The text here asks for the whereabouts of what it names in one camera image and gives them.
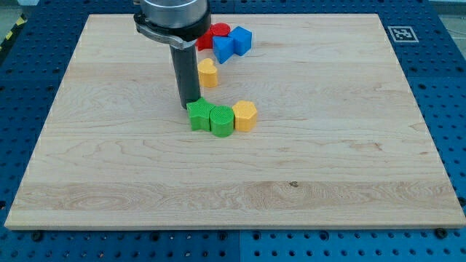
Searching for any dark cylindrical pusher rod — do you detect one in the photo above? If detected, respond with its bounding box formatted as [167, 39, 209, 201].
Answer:
[170, 45, 201, 109]

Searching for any red circle block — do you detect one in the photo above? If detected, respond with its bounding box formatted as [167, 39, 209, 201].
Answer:
[210, 23, 231, 37]

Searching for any green circle block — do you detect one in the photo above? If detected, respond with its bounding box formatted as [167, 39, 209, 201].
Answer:
[210, 106, 234, 138]

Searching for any yellow hexagon block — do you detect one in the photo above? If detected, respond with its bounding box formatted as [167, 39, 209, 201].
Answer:
[232, 100, 258, 132]

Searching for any yellow heart block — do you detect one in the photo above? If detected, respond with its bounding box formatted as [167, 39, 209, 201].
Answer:
[197, 58, 218, 88]

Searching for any red star block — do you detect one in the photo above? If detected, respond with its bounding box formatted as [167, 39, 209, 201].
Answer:
[195, 30, 213, 51]

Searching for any blue triangle block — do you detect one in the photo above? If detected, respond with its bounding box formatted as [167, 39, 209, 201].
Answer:
[213, 36, 234, 64]

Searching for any green star block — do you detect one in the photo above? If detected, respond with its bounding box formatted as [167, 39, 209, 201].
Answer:
[186, 97, 216, 131]

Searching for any blue cube block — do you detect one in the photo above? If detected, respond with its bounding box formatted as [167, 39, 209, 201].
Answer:
[228, 26, 253, 56]

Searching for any black yellow hazard tape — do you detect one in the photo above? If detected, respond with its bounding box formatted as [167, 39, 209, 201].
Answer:
[1, 13, 28, 52]

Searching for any light wooden board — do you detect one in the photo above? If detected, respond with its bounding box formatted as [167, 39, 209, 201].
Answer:
[5, 14, 465, 231]

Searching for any white fiducial marker tag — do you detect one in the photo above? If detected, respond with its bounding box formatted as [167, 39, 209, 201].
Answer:
[388, 25, 419, 43]

